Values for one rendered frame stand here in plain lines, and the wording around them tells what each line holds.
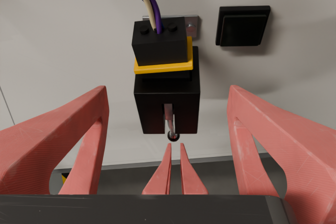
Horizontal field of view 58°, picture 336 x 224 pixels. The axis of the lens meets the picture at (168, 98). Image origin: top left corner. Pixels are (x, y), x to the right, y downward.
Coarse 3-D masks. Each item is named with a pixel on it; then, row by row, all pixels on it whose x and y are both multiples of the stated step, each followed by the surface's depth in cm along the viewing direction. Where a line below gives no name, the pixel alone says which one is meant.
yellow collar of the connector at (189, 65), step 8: (192, 56) 19; (136, 64) 19; (160, 64) 18; (168, 64) 18; (176, 64) 18; (184, 64) 18; (192, 64) 18; (136, 72) 18; (144, 72) 18; (152, 72) 18
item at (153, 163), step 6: (216, 156) 50; (222, 156) 50; (228, 156) 50; (264, 156) 49; (270, 156) 48; (144, 162) 53; (150, 162) 52; (156, 162) 52; (174, 162) 52; (192, 162) 51; (198, 162) 51; (66, 168) 56; (102, 168) 54; (108, 168) 54; (114, 168) 54
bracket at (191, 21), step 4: (144, 16) 25; (148, 16) 25; (164, 16) 25; (168, 16) 25; (172, 16) 25; (176, 16) 25; (180, 16) 25; (184, 16) 25; (188, 16) 25; (192, 16) 25; (196, 16) 25; (188, 20) 25; (192, 20) 25; (196, 20) 25; (188, 24) 26; (192, 24) 26; (196, 24) 26; (188, 28) 26; (192, 28) 26; (196, 28) 26; (188, 32) 26; (192, 32) 26; (196, 32) 26; (192, 36) 27
